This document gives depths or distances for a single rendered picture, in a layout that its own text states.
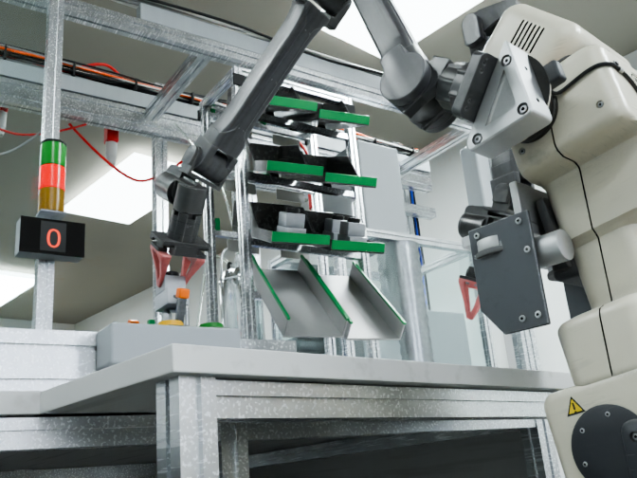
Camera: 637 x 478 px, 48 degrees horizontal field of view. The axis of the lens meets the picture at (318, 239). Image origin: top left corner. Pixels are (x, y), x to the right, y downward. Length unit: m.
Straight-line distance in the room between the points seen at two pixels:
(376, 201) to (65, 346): 1.74
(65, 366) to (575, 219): 0.75
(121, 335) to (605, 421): 0.66
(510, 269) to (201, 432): 0.49
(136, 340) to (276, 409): 0.33
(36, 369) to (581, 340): 0.75
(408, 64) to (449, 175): 4.49
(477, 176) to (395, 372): 2.08
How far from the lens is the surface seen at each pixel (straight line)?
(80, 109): 2.70
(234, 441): 1.13
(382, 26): 1.17
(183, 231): 1.35
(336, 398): 0.90
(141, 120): 2.77
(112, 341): 1.07
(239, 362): 0.78
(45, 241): 1.45
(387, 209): 2.70
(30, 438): 1.03
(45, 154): 1.53
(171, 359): 0.73
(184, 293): 1.32
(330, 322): 1.48
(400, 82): 1.03
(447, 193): 5.49
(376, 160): 2.76
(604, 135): 1.01
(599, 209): 1.03
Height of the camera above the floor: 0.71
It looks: 19 degrees up
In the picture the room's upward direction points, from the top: 5 degrees counter-clockwise
